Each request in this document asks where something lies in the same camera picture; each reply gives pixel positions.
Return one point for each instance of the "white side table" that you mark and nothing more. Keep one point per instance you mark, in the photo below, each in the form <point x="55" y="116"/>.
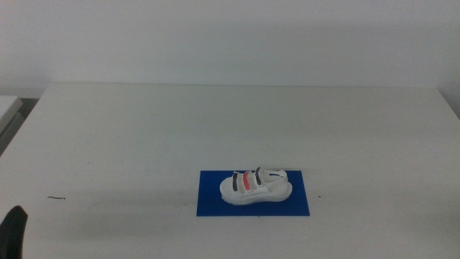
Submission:
<point x="7" y="108"/>

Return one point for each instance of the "small dark thread scrap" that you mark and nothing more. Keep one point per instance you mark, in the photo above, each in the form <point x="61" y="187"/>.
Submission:
<point x="55" y="197"/>

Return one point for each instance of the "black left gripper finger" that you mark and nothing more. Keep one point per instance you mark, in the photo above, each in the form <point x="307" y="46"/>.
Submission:
<point x="12" y="234"/>

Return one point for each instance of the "blue rectangular mat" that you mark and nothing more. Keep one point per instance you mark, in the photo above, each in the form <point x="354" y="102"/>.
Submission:
<point x="208" y="201"/>

